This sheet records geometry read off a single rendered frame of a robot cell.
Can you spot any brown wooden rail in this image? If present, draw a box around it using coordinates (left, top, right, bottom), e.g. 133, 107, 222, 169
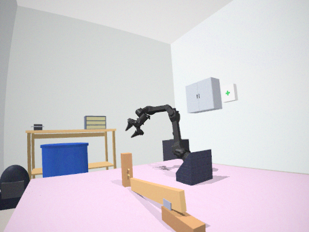
130, 178, 187, 213

